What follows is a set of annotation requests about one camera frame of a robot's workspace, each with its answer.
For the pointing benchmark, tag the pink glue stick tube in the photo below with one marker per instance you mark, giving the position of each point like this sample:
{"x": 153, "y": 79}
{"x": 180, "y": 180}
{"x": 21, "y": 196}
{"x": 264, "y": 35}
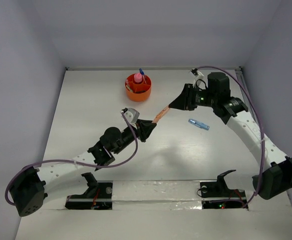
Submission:
{"x": 138, "y": 78}

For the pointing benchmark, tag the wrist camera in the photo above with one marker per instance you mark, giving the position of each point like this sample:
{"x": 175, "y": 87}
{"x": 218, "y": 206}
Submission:
{"x": 131, "y": 115}
{"x": 196, "y": 74}

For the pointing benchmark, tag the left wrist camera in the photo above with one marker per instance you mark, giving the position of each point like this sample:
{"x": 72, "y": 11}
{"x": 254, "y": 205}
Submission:
{"x": 131, "y": 115}

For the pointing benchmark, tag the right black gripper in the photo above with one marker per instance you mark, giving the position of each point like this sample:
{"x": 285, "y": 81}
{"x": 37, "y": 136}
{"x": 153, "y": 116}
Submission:
{"x": 185, "y": 100}

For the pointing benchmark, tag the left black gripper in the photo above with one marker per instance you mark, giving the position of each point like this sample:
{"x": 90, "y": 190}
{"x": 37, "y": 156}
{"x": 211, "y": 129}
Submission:
{"x": 144, "y": 128}

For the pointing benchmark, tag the orange round organizer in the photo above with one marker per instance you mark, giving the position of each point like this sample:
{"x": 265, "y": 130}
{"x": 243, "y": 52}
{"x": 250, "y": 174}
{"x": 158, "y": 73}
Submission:
{"x": 144, "y": 86}

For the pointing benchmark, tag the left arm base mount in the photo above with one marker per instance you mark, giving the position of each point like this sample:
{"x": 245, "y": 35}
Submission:
{"x": 98, "y": 195}

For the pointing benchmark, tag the orange highlighter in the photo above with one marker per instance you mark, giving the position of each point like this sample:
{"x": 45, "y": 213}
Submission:
{"x": 161, "y": 114}

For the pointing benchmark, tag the blue highlighter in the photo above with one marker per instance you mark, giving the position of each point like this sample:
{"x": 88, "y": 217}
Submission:
{"x": 199, "y": 124}

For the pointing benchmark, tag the clear blue-capped glue bottle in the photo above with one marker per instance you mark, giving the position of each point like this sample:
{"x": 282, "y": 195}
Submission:
{"x": 142, "y": 73}

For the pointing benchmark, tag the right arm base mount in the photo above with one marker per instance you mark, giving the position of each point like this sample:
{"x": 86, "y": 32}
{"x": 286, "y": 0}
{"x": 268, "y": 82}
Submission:
{"x": 216, "y": 195}

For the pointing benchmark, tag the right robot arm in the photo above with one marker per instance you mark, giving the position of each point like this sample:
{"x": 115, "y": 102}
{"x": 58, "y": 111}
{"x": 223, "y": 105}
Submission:
{"x": 276, "y": 176}

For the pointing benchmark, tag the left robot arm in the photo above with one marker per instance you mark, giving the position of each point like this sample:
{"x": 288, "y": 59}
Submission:
{"x": 39, "y": 183}

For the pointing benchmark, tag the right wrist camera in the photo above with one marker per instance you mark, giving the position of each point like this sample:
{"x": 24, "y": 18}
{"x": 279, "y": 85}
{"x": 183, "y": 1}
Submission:
{"x": 196, "y": 74}

